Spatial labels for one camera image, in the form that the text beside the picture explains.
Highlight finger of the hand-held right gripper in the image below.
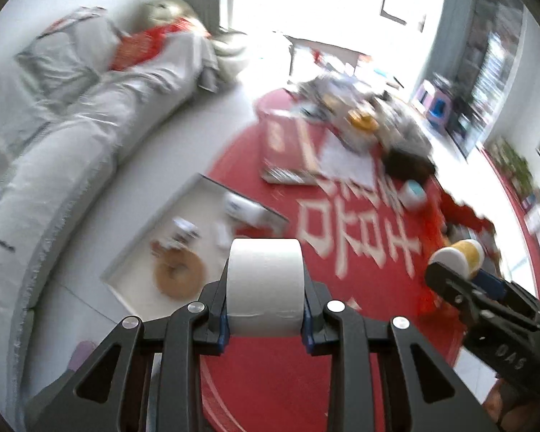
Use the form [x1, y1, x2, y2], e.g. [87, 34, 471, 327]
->
[474, 271, 540, 325]
[424, 262, 537, 334]

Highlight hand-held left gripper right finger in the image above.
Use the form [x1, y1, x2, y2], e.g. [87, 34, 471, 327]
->
[299, 274, 500, 432]

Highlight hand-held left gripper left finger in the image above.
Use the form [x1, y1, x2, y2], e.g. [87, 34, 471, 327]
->
[24, 263, 235, 432]

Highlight orange-labelled white bottle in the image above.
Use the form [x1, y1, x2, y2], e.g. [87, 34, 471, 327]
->
[428, 238, 486, 280]

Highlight white paper roll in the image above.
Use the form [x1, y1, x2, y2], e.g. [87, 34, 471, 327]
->
[225, 238, 307, 338]

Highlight tan foam ring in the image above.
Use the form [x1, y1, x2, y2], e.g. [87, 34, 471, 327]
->
[155, 249, 208, 300]

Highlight white tape roll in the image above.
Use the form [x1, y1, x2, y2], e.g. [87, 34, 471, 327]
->
[170, 217, 202, 246]

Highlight white tray with grey sides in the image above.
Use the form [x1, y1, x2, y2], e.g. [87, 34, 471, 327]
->
[100, 173, 291, 316]

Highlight white plastic bottle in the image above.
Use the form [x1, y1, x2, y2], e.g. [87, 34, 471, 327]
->
[222, 191, 275, 228]

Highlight person's right forearm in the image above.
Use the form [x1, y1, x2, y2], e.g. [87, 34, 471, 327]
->
[481, 375, 540, 432]

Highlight row of red gift boxes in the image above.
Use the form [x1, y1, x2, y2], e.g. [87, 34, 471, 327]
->
[434, 186, 505, 257]

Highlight white jar with teal label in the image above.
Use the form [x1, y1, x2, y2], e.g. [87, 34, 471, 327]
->
[398, 179, 428, 211]

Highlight green potted plant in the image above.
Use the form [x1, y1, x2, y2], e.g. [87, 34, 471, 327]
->
[488, 137, 540, 199]

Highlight pink slipper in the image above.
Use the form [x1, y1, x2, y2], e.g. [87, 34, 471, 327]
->
[67, 339, 97, 372]

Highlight white paper sheets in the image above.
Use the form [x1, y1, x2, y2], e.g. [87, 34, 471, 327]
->
[319, 135, 379, 185]

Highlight pink blue plastic stool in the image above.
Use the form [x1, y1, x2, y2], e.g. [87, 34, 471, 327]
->
[411, 80, 454, 129]

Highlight dark shelf unit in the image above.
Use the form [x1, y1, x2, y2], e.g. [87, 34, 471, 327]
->
[447, 0, 525, 158]

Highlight white covered sofa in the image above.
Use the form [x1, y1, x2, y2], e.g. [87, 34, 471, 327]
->
[0, 6, 221, 415]

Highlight red packet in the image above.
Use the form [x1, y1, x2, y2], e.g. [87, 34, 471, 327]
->
[110, 20, 194, 73]

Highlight beige plush toy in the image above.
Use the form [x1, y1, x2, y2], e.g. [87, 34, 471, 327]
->
[141, 0, 248, 86]

